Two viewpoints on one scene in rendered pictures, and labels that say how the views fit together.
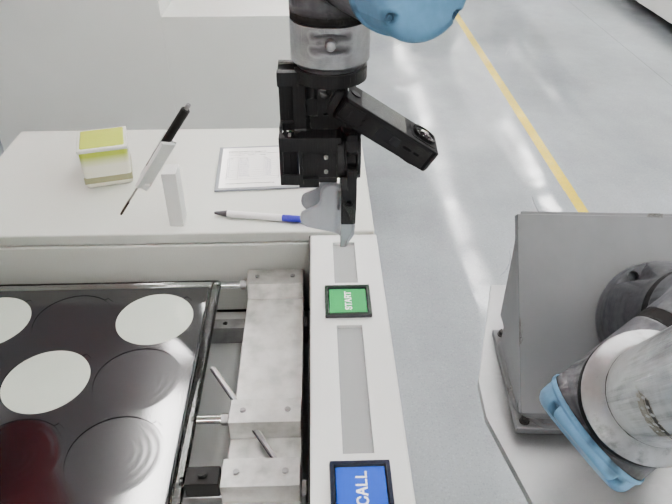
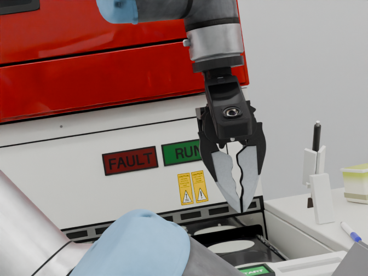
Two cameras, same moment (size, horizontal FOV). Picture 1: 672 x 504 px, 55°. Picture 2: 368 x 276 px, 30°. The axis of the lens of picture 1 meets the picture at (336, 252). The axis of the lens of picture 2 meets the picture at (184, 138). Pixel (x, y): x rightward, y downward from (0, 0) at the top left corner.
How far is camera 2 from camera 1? 1.08 m
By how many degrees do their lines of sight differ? 85
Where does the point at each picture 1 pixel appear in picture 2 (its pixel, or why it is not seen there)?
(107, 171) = (354, 189)
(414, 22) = (102, 10)
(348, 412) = not seen: outside the picture
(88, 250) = (289, 228)
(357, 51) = (197, 46)
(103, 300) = (264, 257)
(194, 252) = (312, 246)
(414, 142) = (213, 113)
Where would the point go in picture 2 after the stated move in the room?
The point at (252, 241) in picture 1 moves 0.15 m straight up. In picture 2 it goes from (328, 246) to (315, 153)
